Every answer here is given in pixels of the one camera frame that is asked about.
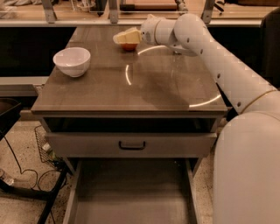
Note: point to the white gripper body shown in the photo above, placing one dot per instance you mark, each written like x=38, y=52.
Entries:
x=148, y=31

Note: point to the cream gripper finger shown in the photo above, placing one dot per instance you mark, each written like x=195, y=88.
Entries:
x=130, y=36

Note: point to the red apple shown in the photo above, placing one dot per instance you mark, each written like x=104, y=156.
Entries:
x=129, y=47

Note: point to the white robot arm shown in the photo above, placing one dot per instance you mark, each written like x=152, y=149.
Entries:
x=246, y=166

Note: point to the grey drawer cabinet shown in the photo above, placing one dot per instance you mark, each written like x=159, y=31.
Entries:
x=150, y=90

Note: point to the closed grey top drawer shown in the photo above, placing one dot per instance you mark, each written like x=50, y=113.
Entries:
x=158, y=145

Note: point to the open grey middle drawer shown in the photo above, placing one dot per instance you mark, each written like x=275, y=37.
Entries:
x=132, y=191

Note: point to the white ceramic bowl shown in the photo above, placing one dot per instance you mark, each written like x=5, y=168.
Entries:
x=72, y=61

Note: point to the black office chair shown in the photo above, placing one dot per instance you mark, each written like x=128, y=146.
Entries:
x=270, y=33

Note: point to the plastic bottle on floor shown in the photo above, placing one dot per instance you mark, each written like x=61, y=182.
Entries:
x=5, y=177

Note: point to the black drawer handle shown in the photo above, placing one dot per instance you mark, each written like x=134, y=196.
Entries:
x=131, y=146

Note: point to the wire mesh basket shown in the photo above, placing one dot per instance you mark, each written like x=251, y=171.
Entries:
x=45, y=150

